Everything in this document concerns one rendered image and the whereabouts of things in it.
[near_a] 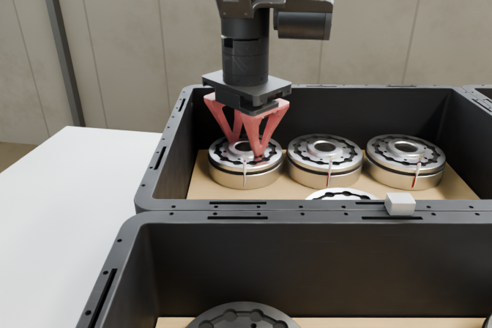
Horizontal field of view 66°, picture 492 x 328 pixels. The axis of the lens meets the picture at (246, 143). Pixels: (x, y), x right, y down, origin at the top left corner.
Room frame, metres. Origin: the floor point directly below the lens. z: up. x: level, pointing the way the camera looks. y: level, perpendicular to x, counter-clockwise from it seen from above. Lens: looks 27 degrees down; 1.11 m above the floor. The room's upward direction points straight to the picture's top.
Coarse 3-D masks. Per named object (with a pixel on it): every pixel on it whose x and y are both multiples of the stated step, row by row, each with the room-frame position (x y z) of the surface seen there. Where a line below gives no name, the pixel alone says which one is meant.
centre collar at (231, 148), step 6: (246, 138) 0.48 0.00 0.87; (228, 144) 0.47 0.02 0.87; (234, 144) 0.46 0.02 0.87; (240, 144) 0.47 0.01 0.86; (246, 144) 0.47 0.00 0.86; (228, 150) 0.45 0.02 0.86; (234, 150) 0.45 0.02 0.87; (234, 156) 0.44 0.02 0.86; (240, 156) 0.44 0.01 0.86; (246, 156) 0.44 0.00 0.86; (252, 156) 0.44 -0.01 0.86
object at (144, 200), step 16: (464, 96) 0.49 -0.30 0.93; (176, 112) 0.43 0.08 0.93; (480, 112) 0.44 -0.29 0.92; (176, 128) 0.38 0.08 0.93; (160, 144) 0.34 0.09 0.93; (160, 160) 0.34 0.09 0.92; (144, 176) 0.28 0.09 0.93; (160, 176) 0.29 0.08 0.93; (144, 192) 0.26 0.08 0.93; (144, 208) 0.24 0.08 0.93; (160, 208) 0.24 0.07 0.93; (176, 208) 0.24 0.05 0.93; (192, 208) 0.24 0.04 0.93; (208, 208) 0.24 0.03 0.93; (224, 208) 0.24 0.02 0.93; (240, 208) 0.24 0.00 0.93; (256, 208) 0.24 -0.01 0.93; (272, 208) 0.24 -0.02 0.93; (288, 208) 0.24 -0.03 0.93; (304, 208) 0.24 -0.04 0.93; (320, 208) 0.24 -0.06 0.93; (336, 208) 0.24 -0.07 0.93; (352, 208) 0.24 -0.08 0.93; (368, 208) 0.24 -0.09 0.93; (384, 208) 0.24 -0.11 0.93; (416, 208) 0.24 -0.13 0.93; (432, 208) 0.24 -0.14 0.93; (448, 208) 0.24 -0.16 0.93; (464, 208) 0.24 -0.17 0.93; (480, 208) 0.24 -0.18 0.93
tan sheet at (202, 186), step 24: (192, 192) 0.40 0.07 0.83; (216, 192) 0.40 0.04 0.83; (240, 192) 0.40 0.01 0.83; (264, 192) 0.40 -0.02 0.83; (288, 192) 0.40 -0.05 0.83; (312, 192) 0.40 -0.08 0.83; (384, 192) 0.40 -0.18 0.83; (408, 192) 0.40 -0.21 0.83; (432, 192) 0.40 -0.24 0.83; (456, 192) 0.40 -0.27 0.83
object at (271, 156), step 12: (216, 144) 0.48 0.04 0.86; (276, 144) 0.47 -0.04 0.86; (216, 156) 0.44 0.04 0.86; (228, 156) 0.44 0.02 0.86; (264, 156) 0.44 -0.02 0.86; (276, 156) 0.44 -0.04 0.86; (228, 168) 0.41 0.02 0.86; (240, 168) 0.41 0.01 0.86; (252, 168) 0.41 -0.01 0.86; (264, 168) 0.42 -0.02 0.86
